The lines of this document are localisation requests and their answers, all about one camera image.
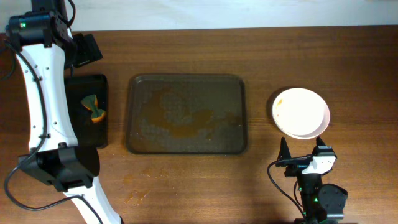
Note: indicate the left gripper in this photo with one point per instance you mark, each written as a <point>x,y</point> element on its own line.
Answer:
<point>86,50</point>

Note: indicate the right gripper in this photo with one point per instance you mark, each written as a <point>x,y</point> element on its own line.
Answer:
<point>298,163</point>

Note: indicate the cream plate with sauce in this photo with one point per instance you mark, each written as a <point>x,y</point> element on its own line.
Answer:
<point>300,113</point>

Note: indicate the orange green sponge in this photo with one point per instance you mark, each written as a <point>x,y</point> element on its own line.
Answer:
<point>90,102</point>

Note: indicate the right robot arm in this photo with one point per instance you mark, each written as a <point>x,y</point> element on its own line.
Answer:
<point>317,202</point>

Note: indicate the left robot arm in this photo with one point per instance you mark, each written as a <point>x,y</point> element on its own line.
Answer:
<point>44,46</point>

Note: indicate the black sponge tray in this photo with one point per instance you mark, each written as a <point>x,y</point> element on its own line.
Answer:
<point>87,132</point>

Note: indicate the brown serving tray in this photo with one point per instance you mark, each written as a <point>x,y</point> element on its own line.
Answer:
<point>186,114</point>

